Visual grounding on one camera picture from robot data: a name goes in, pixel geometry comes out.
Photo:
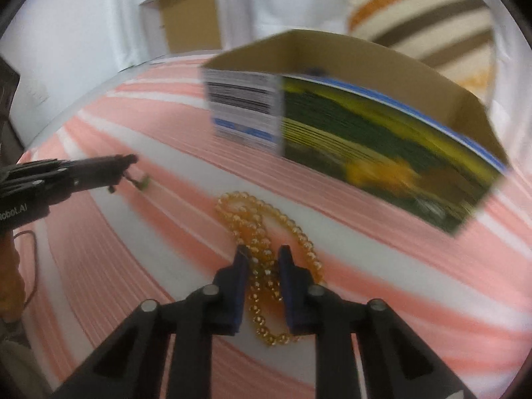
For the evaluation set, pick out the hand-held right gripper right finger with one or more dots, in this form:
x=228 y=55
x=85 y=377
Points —
x=295 y=295

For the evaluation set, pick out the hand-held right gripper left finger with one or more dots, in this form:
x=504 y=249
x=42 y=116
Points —
x=237 y=291

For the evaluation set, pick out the person's left hand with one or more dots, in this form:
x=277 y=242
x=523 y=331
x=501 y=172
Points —
x=8 y=274

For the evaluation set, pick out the pink striped bed sheet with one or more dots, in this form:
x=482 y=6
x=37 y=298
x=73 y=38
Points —
x=374 y=291

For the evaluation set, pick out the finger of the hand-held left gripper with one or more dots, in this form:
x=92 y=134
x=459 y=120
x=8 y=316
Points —
x=83 y=179
x=95 y=163

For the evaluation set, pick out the striped pillow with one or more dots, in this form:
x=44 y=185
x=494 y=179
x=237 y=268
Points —
x=415 y=12

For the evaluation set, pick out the printed cardboard box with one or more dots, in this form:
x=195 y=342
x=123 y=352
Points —
x=374 y=141

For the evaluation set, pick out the brown cabinet door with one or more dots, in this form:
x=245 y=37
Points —
x=191 y=20

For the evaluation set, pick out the white curtain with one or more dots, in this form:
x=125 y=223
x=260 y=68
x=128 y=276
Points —
x=282 y=0

